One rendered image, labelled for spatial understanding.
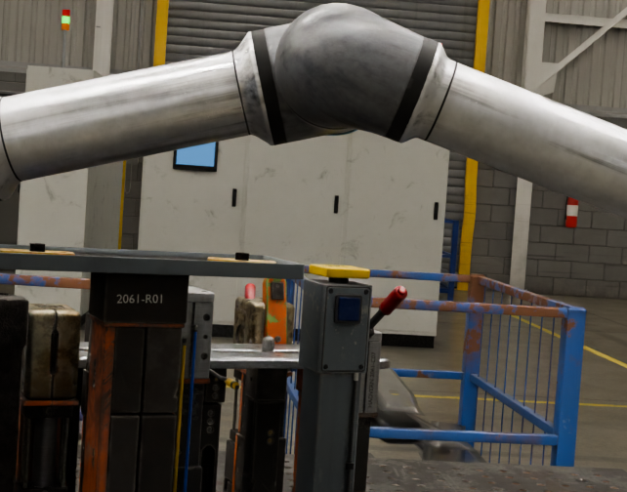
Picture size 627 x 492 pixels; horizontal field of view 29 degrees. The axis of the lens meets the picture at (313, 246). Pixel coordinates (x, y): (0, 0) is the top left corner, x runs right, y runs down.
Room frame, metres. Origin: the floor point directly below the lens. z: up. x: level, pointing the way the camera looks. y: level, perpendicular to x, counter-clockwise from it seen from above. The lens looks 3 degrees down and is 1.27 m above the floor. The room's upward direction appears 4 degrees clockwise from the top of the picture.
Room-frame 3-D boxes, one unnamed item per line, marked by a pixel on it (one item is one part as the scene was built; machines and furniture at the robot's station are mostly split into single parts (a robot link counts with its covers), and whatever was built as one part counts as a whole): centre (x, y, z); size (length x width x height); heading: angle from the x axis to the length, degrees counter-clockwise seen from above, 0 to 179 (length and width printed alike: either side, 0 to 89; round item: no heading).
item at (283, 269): (1.46, 0.20, 1.16); 0.37 x 0.14 x 0.02; 113
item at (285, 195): (9.83, 0.19, 1.22); 2.40 x 0.54 x 2.45; 97
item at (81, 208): (10.56, 2.09, 1.22); 2.40 x 0.54 x 2.45; 3
